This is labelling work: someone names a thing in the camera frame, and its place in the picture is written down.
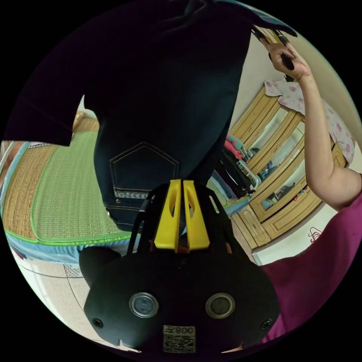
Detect person's right hand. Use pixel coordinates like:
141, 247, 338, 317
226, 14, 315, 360
259, 37, 312, 82

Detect black long pants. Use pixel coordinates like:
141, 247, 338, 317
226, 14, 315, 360
2, 0, 298, 235

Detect floral cloth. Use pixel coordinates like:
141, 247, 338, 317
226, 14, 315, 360
264, 80, 356, 164

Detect red clothes hanger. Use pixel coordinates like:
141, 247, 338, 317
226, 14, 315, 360
307, 227, 323, 244

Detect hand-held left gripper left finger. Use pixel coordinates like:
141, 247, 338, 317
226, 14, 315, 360
154, 179, 182, 250

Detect wooden cupboard with glass doors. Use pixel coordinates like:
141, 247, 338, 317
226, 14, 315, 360
229, 84, 353, 249

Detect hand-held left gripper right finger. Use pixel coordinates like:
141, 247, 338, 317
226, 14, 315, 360
183, 179, 210, 250

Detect person's body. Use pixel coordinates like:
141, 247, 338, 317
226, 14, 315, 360
259, 172, 362, 344

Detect clothes rack with garments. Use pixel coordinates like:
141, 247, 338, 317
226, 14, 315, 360
208, 133, 262, 210

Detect person's right forearm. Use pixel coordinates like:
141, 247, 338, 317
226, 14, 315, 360
298, 74, 362, 212

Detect bed with woven mat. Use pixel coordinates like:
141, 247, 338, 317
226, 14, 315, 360
0, 110, 142, 264

